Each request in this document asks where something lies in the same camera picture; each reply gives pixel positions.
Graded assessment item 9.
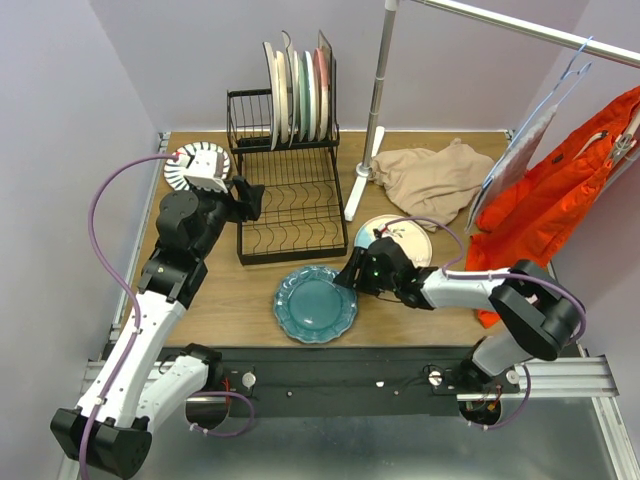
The cream blue leaf plate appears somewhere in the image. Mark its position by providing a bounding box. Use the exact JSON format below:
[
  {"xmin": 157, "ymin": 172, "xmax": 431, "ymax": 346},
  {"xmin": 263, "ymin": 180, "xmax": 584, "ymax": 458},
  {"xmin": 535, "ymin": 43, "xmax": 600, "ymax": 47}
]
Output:
[{"xmin": 354, "ymin": 214, "xmax": 433, "ymax": 267}]

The orange garment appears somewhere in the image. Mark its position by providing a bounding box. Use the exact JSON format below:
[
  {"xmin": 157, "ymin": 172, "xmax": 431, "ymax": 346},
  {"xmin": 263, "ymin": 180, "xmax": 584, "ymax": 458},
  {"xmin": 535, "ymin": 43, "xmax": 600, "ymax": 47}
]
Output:
[{"xmin": 464, "ymin": 85, "xmax": 640, "ymax": 329}]

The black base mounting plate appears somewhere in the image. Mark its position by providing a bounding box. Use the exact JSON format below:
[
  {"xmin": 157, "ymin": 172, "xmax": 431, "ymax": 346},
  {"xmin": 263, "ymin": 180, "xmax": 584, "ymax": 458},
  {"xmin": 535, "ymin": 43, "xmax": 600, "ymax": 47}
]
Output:
[{"xmin": 220, "ymin": 347, "xmax": 523, "ymax": 418}]

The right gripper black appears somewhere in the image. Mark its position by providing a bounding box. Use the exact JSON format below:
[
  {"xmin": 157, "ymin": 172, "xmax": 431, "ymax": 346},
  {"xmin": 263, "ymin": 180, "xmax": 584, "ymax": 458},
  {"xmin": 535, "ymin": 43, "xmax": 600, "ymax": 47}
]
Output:
[{"xmin": 333, "ymin": 245, "xmax": 398, "ymax": 296}]

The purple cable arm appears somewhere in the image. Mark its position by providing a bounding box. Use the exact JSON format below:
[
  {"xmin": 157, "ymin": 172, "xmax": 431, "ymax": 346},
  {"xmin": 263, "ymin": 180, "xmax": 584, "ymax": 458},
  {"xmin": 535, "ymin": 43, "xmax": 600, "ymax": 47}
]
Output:
[
  {"xmin": 384, "ymin": 215, "xmax": 587, "ymax": 431},
  {"xmin": 77, "ymin": 153, "xmax": 256, "ymax": 480}
]

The white blue striped plate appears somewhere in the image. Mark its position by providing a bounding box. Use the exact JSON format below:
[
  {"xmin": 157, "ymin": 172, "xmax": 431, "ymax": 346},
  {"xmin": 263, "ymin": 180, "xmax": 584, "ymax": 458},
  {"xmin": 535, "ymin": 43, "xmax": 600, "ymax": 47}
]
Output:
[{"xmin": 163, "ymin": 141, "xmax": 231, "ymax": 190}]

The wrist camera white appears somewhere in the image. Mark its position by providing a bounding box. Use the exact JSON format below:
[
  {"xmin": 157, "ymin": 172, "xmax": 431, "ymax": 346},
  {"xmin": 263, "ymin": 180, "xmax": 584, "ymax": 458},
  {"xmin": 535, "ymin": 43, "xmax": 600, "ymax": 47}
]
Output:
[
  {"xmin": 184, "ymin": 150, "xmax": 227, "ymax": 193},
  {"xmin": 373, "ymin": 225, "xmax": 392, "ymax": 239}
]

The blue wire hanger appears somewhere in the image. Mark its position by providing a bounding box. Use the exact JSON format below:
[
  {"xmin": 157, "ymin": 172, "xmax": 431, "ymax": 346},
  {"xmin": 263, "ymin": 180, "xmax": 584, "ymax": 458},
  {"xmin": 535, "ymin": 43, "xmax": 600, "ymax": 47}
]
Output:
[{"xmin": 479, "ymin": 35, "xmax": 595, "ymax": 201}]

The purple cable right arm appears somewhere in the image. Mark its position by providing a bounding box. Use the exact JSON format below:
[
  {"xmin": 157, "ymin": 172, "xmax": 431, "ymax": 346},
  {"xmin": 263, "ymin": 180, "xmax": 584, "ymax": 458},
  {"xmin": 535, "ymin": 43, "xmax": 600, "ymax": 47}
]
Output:
[{"xmin": 384, "ymin": 215, "xmax": 587, "ymax": 431}]

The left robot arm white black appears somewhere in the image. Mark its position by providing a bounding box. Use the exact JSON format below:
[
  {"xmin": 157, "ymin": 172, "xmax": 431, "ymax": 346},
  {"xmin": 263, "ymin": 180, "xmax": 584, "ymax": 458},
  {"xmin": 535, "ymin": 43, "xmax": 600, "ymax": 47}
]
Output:
[{"xmin": 50, "ymin": 176, "xmax": 265, "ymax": 479}]

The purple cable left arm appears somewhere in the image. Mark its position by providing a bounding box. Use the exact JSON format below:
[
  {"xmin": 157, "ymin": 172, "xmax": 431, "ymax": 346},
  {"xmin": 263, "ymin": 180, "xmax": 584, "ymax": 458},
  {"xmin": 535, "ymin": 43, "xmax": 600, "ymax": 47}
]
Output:
[{"xmin": 77, "ymin": 153, "xmax": 256, "ymax": 480}]

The pink plate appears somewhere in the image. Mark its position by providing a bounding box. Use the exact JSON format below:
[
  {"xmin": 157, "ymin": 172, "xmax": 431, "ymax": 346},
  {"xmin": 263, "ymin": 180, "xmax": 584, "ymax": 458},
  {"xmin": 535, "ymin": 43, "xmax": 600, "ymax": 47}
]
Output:
[{"xmin": 313, "ymin": 48, "xmax": 329, "ymax": 140}]

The large white black-rimmed plate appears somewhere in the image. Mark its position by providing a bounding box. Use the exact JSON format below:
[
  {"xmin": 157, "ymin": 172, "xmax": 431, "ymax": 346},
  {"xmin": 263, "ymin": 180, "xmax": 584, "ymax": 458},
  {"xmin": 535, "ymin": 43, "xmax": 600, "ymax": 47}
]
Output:
[{"xmin": 263, "ymin": 42, "xmax": 280, "ymax": 150}]

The grey cloth on hanger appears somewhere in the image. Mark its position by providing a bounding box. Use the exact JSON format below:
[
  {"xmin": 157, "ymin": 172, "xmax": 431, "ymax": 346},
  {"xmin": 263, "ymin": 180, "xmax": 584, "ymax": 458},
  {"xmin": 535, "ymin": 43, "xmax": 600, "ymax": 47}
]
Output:
[{"xmin": 465, "ymin": 104, "xmax": 558, "ymax": 232}]

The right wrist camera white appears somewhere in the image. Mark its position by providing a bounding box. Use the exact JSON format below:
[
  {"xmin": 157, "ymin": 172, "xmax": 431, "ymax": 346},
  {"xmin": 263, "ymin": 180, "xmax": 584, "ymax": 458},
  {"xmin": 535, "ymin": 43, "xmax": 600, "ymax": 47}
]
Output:
[{"xmin": 373, "ymin": 225, "xmax": 392, "ymax": 239}]

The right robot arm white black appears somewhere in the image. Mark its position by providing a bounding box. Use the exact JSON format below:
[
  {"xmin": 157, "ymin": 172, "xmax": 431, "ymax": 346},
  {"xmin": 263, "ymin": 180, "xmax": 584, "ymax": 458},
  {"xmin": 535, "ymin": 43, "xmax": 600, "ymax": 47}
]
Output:
[{"xmin": 334, "ymin": 238, "xmax": 586, "ymax": 392}]

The silver clothes rack stand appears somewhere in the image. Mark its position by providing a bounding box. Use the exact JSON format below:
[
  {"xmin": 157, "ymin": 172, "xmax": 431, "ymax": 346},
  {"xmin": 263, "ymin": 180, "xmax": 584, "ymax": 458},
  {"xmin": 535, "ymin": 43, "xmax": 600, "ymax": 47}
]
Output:
[{"xmin": 344, "ymin": 0, "xmax": 639, "ymax": 222}]

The aluminium rail frame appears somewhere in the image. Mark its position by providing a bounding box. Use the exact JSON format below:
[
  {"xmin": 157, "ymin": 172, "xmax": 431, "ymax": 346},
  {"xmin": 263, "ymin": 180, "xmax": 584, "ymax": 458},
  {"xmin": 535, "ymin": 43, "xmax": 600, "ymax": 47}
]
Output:
[{"xmin": 54, "ymin": 131, "xmax": 640, "ymax": 480}]

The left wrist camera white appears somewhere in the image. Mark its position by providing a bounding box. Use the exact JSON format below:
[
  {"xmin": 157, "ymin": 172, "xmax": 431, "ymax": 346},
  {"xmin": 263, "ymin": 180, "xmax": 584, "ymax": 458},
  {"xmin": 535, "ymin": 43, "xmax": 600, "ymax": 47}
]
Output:
[{"xmin": 184, "ymin": 150, "xmax": 227, "ymax": 193}]

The mint green plate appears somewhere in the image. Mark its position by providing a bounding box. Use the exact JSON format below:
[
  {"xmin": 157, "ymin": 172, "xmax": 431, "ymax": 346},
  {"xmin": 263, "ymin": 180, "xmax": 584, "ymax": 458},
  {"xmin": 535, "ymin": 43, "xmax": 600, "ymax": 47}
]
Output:
[{"xmin": 298, "ymin": 53, "xmax": 309, "ymax": 141}]

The black wire dish rack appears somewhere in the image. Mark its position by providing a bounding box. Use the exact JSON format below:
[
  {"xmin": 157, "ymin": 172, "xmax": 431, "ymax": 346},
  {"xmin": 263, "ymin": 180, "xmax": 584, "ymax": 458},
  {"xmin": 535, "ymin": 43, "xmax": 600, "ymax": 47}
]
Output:
[{"xmin": 227, "ymin": 58, "xmax": 348, "ymax": 265}]

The beige cloth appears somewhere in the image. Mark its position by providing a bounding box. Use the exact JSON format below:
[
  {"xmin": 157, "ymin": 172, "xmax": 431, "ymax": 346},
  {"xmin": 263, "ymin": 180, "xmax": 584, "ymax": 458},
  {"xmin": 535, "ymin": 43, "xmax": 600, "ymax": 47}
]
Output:
[{"xmin": 371, "ymin": 138, "xmax": 494, "ymax": 232}]

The teal scalloped plate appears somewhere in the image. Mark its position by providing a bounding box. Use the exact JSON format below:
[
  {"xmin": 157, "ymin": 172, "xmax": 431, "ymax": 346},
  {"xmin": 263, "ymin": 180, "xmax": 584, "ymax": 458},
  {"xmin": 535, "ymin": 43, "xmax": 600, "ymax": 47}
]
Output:
[{"xmin": 273, "ymin": 265, "xmax": 358, "ymax": 344}]

